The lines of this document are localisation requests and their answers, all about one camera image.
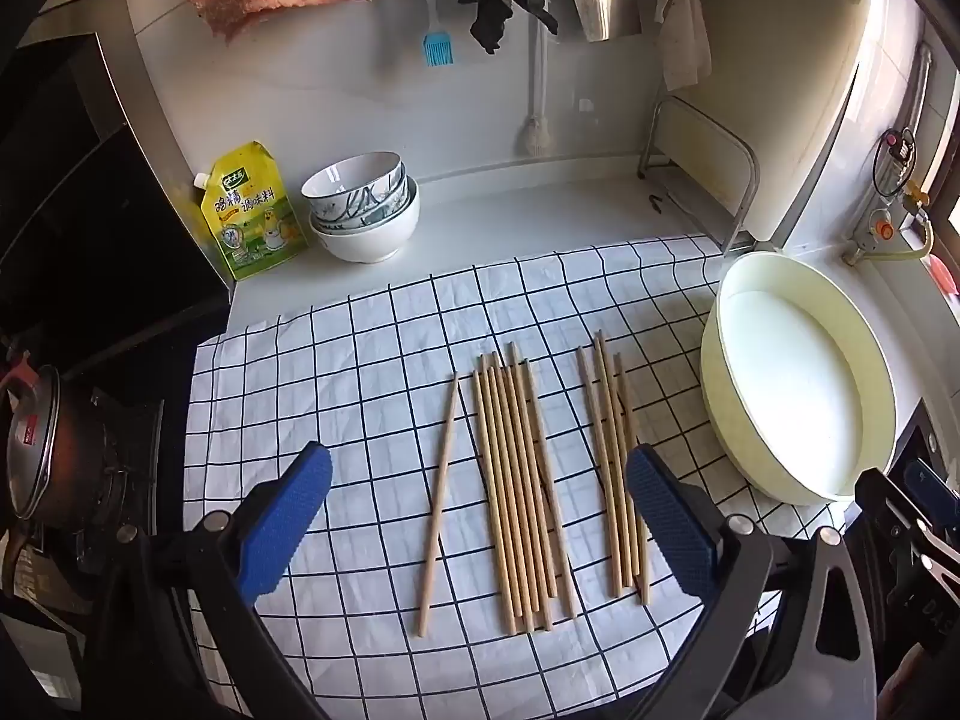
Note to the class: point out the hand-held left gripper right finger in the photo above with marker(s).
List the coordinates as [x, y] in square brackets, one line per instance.
[667, 517]

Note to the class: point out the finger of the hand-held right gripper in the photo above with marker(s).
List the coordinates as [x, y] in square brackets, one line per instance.
[881, 499]
[930, 484]

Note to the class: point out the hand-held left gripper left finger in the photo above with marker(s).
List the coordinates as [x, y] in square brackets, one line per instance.
[289, 517]

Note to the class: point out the cream round basin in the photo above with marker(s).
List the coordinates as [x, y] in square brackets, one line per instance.
[787, 375]

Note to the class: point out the pile of wooden chopsticks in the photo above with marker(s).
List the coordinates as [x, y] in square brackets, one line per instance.
[514, 480]

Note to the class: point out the black appliance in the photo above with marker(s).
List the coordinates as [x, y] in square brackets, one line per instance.
[919, 435]

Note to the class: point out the white black-grid cloth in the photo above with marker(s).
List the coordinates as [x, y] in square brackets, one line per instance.
[337, 390]

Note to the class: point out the black gas stove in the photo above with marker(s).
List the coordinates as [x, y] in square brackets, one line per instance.
[127, 465]

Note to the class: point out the red flat plastic piece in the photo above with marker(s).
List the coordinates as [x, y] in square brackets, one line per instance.
[943, 274]

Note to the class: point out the dark pot with steel rim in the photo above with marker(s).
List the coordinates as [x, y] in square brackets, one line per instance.
[52, 457]

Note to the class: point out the metal gas valve red knob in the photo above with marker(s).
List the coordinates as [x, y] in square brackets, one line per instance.
[874, 236]

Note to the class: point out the plain white bowl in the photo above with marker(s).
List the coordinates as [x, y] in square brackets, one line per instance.
[367, 244]

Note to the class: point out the yellow seasoning pouch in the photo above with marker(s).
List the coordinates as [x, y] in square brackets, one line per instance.
[251, 217]

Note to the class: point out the blue patterned bowl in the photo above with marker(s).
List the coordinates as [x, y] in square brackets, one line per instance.
[375, 206]
[352, 176]

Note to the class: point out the black gas shutoff device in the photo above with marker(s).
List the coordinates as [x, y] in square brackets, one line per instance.
[898, 146]

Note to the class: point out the metal rack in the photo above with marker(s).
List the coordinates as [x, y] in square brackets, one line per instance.
[746, 187]

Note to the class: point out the white cutting board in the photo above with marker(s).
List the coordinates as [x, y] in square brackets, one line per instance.
[705, 150]

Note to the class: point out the black range hood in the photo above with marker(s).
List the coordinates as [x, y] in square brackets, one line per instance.
[90, 202]

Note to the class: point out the grey metal gas pipe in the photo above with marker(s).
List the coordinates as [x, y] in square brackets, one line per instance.
[919, 90]

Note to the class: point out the white dish brush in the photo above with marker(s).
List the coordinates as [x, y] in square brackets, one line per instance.
[534, 139]

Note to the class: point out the white hanging cloth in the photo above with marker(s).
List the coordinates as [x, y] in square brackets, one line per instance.
[682, 37]

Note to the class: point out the blue silicone brush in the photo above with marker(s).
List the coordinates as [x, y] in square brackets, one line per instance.
[439, 49]

